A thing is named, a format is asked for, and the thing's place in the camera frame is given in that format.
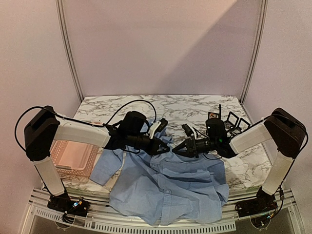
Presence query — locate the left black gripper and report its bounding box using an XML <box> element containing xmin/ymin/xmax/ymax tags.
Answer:
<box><xmin>127</xmin><ymin>133</ymin><xmax>171</xmax><ymax>157</ymax></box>

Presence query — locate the blue button-up shirt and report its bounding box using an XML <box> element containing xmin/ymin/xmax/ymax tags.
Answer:
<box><xmin>90</xmin><ymin>147</ymin><xmax>229</xmax><ymax>225</ymax></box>

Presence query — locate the orange portrait round brooch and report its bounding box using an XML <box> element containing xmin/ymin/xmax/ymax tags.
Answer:
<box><xmin>209</xmin><ymin>113</ymin><xmax>218</xmax><ymax>118</ymax></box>

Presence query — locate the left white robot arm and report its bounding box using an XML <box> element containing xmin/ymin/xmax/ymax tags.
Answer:
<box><xmin>24</xmin><ymin>106</ymin><xmax>170</xmax><ymax>212</ymax></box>

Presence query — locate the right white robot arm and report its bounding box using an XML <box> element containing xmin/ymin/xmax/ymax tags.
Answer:
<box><xmin>172</xmin><ymin>108</ymin><xmax>309</xmax><ymax>213</ymax></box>

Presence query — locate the pink plastic basket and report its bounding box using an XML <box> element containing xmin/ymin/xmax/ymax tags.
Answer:
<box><xmin>50</xmin><ymin>120</ymin><xmax>103</xmax><ymax>177</ymax></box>

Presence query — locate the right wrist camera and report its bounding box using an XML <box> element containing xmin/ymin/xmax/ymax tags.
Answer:
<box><xmin>181</xmin><ymin>124</ymin><xmax>198</xmax><ymax>140</ymax></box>

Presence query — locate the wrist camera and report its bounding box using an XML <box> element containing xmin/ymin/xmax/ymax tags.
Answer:
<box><xmin>148</xmin><ymin>118</ymin><xmax>168</xmax><ymax>139</ymax></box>
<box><xmin>181</xmin><ymin>124</ymin><xmax>198</xmax><ymax>140</ymax></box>

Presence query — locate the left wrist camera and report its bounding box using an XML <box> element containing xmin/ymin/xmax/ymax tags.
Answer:
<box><xmin>148</xmin><ymin>118</ymin><xmax>168</xmax><ymax>139</ymax></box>

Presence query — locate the upright black frame box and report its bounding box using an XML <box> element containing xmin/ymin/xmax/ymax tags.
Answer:
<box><xmin>208</xmin><ymin>104</ymin><xmax>222</xmax><ymax>119</ymax></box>

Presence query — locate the open black frame box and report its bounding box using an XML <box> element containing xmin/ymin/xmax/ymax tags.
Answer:
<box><xmin>224</xmin><ymin>111</ymin><xmax>251</xmax><ymax>136</ymax></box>

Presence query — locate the aluminium front rail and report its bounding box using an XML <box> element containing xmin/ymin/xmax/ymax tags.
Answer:
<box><xmin>22</xmin><ymin>188</ymin><xmax>305</xmax><ymax>234</ymax></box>

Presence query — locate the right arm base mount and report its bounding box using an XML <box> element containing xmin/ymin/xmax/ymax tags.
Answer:
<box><xmin>234</xmin><ymin>187</ymin><xmax>285</xmax><ymax>229</ymax></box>

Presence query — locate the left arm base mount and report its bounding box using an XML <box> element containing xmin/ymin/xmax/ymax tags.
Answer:
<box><xmin>47</xmin><ymin>193</ymin><xmax>90</xmax><ymax>224</ymax></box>

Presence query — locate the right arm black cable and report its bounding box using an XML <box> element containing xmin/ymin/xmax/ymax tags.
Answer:
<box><xmin>192</xmin><ymin>114</ymin><xmax>308</xmax><ymax>195</ymax></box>

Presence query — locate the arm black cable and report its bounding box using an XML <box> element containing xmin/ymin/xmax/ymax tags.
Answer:
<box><xmin>192</xmin><ymin>114</ymin><xmax>308</xmax><ymax>195</ymax></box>
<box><xmin>14</xmin><ymin>99</ymin><xmax>158</xmax><ymax>154</ymax></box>

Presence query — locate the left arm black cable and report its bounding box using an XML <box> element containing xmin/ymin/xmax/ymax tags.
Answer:
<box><xmin>14</xmin><ymin>99</ymin><xmax>158</xmax><ymax>154</ymax></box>

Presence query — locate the right aluminium corner post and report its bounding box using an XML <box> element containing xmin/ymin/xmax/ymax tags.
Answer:
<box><xmin>239</xmin><ymin>0</ymin><xmax>268</xmax><ymax>105</ymax></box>

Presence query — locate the aluminium corner post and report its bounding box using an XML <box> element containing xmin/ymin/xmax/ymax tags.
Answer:
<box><xmin>56</xmin><ymin>0</ymin><xmax>84</xmax><ymax>103</ymax></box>
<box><xmin>239</xmin><ymin>0</ymin><xmax>268</xmax><ymax>105</ymax></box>

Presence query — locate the left aluminium corner post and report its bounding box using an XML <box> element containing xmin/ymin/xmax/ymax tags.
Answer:
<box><xmin>56</xmin><ymin>0</ymin><xmax>84</xmax><ymax>103</ymax></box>

